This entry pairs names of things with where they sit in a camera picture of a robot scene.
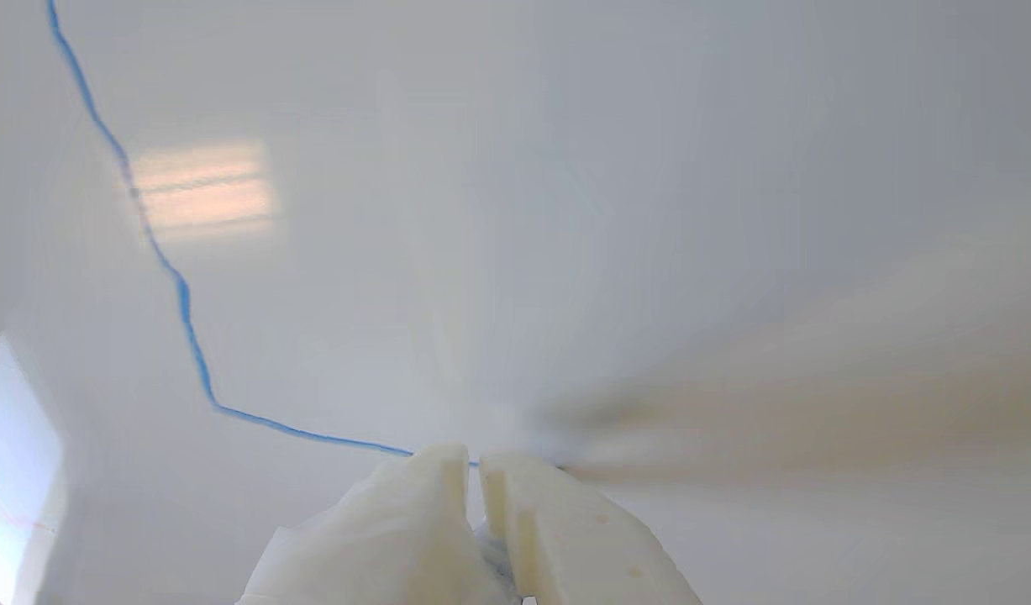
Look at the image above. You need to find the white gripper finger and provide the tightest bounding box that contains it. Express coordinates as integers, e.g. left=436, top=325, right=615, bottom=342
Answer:
left=479, top=451, right=702, bottom=605
left=236, top=443, right=516, bottom=605

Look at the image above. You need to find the large whiteboard with metal frame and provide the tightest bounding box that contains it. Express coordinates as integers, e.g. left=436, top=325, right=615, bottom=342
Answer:
left=0, top=0, right=1031, bottom=605

